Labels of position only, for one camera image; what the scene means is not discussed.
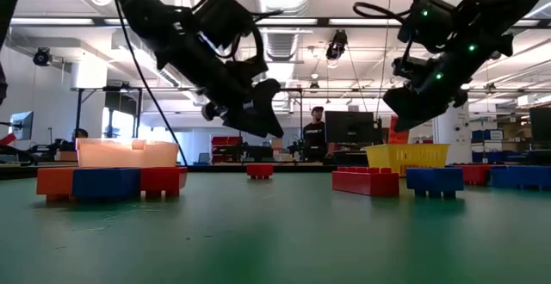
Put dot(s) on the small red toy block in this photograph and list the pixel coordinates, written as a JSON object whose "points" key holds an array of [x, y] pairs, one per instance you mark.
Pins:
{"points": [[260, 171]]}

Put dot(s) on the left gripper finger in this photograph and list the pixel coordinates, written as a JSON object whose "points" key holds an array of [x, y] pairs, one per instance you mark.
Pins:
{"points": [[241, 122], [269, 112]]}

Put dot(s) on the person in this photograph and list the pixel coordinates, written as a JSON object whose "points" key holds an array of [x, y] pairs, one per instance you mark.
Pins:
{"points": [[80, 134], [316, 135]]}

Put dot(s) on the white building column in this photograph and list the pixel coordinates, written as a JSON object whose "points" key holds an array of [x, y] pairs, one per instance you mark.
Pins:
{"points": [[452, 142]]}

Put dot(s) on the grey computer monitor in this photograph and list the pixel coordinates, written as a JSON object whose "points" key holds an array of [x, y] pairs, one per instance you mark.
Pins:
{"points": [[21, 125]]}

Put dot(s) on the blue toy block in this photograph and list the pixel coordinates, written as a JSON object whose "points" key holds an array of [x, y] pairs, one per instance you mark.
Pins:
{"points": [[105, 183], [521, 176], [435, 180]]}

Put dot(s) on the blue storage bins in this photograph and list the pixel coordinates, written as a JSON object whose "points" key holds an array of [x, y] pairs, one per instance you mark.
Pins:
{"points": [[486, 135]]}

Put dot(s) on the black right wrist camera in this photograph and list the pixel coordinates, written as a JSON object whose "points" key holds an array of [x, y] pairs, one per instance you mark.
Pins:
{"points": [[430, 26]]}

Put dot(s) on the black ceiling spotlight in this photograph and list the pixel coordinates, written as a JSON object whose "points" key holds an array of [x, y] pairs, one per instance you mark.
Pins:
{"points": [[42, 57]]}

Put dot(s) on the orange toy block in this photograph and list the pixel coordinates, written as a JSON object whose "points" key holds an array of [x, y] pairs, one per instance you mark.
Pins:
{"points": [[398, 137], [53, 183]]}

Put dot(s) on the red storage bins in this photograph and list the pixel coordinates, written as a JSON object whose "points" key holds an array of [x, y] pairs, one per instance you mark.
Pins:
{"points": [[224, 141]]}

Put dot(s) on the black overhead camera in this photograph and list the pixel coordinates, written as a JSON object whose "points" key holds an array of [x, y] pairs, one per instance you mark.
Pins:
{"points": [[336, 45]]}

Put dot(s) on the green table mat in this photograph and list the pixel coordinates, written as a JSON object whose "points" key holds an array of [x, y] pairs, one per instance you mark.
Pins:
{"points": [[275, 241]]}

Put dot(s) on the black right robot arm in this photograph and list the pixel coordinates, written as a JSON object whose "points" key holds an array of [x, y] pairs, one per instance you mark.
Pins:
{"points": [[516, 0]]}

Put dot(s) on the black computer monitor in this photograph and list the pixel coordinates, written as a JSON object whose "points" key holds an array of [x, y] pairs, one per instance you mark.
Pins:
{"points": [[540, 127], [348, 127]]}

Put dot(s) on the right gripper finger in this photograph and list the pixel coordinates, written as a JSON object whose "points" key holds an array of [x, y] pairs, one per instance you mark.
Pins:
{"points": [[409, 99], [413, 118]]}

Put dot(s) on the translucent pale orange bin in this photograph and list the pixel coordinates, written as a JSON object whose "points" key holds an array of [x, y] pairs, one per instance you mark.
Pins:
{"points": [[129, 155]]}

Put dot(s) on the black overhead crossbar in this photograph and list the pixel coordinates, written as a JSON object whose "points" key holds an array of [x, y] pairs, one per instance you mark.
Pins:
{"points": [[301, 21]]}

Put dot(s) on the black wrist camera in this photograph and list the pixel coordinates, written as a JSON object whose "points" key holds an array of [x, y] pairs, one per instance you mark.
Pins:
{"points": [[430, 26], [224, 17]]}

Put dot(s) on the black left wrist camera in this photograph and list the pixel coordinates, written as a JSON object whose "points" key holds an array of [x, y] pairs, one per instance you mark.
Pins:
{"points": [[224, 17]]}

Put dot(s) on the yellow plastic basket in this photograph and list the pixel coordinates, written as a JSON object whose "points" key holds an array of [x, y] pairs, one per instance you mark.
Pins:
{"points": [[409, 157]]}

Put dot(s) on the red object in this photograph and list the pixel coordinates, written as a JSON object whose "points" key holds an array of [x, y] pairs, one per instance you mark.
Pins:
{"points": [[8, 140]]}

